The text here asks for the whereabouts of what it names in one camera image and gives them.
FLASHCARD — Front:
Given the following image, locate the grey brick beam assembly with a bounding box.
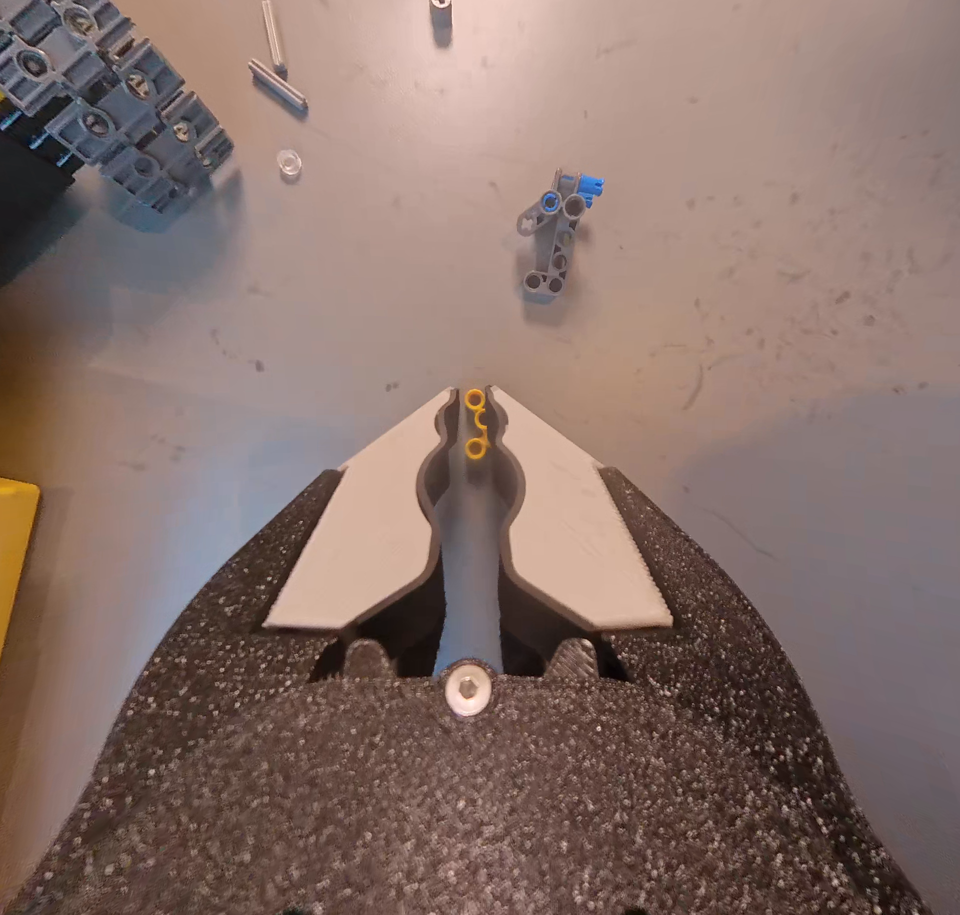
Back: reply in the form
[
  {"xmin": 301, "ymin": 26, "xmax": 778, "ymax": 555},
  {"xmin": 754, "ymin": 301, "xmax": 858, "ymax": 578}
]
[{"xmin": 516, "ymin": 167, "xmax": 607, "ymax": 301}]

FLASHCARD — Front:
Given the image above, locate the white brick axle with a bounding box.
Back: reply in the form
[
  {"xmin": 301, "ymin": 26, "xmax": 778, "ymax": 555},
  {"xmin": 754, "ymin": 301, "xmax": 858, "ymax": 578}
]
[{"xmin": 261, "ymin": 0, "xmax": 290, "ymax": 80}]

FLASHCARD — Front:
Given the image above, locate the grey brick axle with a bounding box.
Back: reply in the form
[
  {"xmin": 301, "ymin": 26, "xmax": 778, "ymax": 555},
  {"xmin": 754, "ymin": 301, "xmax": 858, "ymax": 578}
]
[{"xmin": 247, "ymin": 57, "xmax": 309, "ymax": 112}]

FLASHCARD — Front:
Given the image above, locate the yellow tracked toy bulldozer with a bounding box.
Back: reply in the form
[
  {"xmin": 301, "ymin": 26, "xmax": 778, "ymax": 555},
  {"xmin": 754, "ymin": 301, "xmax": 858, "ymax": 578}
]
[{"xmin": 0, "ymin": 0, "xmax": 235, "ymax": 215}]

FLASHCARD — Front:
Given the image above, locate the yellow ring connector brick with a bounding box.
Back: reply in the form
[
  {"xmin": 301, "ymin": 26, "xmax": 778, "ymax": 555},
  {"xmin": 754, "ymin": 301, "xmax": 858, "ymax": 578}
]
[{"xmin": 463, "ymin": 387, "xmax": 493, "ymax": 461}]

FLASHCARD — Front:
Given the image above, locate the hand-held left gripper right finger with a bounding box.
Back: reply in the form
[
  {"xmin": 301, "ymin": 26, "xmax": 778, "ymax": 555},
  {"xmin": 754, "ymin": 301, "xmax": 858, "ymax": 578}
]
[{"xmin": 486, "ymin": 384, "xmax": 674, "ymax": 631}]

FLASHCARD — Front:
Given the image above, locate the grey desk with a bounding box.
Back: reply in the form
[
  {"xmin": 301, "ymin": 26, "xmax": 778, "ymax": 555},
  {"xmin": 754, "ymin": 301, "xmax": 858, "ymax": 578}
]
[{"xmin": 0, "ymin": 0, "xmax": 960, "ymax": 915}]

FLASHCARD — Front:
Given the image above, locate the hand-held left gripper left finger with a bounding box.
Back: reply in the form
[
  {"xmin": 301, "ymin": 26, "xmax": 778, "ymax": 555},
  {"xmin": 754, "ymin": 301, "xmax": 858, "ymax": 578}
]
[{"xmin": 262, "ymin": 386, "xmax": 460, "ymax": 631}]

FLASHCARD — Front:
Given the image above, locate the yellow storage bin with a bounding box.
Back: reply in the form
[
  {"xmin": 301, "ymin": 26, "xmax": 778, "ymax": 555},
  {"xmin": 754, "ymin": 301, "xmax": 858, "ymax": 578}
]
[{"xmin": 0, "ymin": 477, "xmax": 41, "ymax": 657}]

